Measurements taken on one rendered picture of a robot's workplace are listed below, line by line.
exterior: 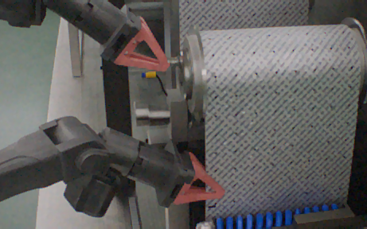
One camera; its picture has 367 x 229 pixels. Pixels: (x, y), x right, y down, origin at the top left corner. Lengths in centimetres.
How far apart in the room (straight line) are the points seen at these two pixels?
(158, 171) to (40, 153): 18
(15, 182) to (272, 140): 38
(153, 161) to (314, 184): 27
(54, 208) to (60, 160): 47
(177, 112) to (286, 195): 22
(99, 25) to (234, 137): 25
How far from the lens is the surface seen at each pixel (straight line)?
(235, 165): 92
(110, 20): 86
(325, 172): 97
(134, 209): 123
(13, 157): 79
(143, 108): 95
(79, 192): 87
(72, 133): 81
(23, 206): 299
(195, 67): 86
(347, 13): 118
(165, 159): 88
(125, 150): 86
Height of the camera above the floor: 158
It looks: 25 degrees down
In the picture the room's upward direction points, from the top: 1 degrees counter-clockwise
